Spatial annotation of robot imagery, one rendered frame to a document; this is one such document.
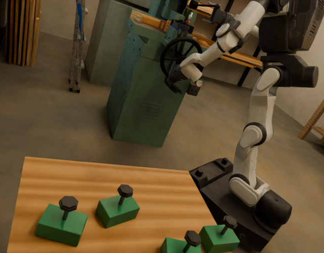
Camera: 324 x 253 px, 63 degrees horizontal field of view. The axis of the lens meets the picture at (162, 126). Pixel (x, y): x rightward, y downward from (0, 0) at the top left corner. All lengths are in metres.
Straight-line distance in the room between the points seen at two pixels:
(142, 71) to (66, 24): 2.57
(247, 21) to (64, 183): 1.05
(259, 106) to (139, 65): 0.84
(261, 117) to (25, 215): 1.30
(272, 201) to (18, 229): 1.37
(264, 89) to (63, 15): 3.30
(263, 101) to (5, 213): 1.46
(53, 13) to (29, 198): 3.64
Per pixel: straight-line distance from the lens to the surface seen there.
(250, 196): 1.75
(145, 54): 1.88
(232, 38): 1.39
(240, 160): 1.76
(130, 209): 0.84
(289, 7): 1.58
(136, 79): 1.93
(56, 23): 4.34
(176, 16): 1.99
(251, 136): 1.65
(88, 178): 0.97
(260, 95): 1.63
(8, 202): 1.58
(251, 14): 1.41
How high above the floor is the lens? 1.17
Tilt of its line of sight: 26 degrees down
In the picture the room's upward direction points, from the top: 23 degrees clockwise
